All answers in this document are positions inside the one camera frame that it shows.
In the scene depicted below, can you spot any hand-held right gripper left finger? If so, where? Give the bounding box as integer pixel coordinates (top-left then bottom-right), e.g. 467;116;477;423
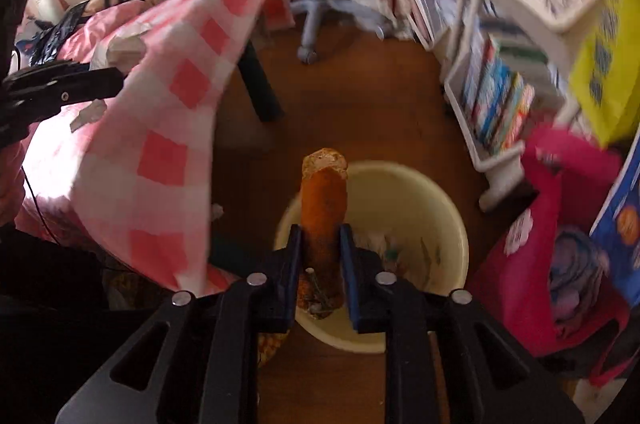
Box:
55;224;305;424

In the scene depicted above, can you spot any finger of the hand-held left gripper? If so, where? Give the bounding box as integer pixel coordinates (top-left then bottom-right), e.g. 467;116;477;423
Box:
0;60;126;145

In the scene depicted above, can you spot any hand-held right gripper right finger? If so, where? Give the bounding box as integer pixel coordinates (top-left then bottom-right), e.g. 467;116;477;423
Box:
339;224;586;424

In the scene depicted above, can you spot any orange carrot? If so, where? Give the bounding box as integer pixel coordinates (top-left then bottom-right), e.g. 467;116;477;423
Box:
297;147;349;320

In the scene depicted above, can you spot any cream plastic bin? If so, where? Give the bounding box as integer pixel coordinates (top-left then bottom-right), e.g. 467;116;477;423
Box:
274;160;471;355

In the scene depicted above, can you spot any black jacket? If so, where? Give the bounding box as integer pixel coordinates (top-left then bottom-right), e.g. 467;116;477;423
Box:
22;2;93;65

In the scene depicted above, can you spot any white crumpled paper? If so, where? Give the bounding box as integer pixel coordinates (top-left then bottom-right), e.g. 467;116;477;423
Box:
102;32;148;65

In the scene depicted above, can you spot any pink blanket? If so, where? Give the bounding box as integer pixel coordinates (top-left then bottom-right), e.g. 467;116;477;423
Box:
12;0;151;245

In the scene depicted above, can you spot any pink white checked tablecloth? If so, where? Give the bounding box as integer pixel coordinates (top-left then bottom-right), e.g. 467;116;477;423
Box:
70;0;296;300

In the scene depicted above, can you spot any pink bag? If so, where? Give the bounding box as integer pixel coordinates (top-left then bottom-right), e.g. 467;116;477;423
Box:
467;124;633;387

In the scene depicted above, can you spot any dark table leg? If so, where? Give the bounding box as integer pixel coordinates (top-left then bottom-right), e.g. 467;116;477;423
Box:
239;42;283;123

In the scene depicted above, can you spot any purple cloth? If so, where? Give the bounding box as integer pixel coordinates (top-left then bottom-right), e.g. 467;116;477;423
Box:
549;227;611;327

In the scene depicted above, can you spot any row of colourful books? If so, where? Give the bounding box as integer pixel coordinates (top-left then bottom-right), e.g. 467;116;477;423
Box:
460;32;536;155

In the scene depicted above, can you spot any blue printed box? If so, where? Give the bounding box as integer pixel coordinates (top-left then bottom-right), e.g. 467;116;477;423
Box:
589;154;640;310

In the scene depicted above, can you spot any black cable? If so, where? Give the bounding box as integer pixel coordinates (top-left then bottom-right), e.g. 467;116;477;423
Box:
22;164;58;245

